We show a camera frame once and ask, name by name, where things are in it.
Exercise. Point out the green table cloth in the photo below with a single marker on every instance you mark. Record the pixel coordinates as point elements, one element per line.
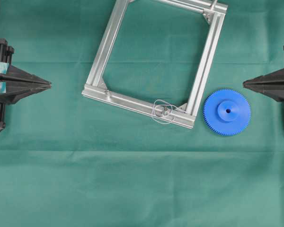
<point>70,161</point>

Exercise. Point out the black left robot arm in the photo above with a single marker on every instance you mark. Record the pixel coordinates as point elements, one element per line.
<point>15,84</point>

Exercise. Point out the short steel shaft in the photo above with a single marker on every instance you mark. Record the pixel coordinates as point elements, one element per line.
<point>108,94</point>

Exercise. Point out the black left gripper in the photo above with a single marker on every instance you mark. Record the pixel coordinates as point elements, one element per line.
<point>9,72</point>

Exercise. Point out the square aluminium profile frame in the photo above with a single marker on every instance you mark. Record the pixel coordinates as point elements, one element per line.
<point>160,111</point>

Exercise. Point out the steel shaft near frame corner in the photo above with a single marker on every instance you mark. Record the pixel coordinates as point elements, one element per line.
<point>213,4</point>

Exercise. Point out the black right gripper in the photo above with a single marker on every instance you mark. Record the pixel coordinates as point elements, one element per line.
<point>271,85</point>

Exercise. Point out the blue plastic gear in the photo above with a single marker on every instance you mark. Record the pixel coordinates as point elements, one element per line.
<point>227,112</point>

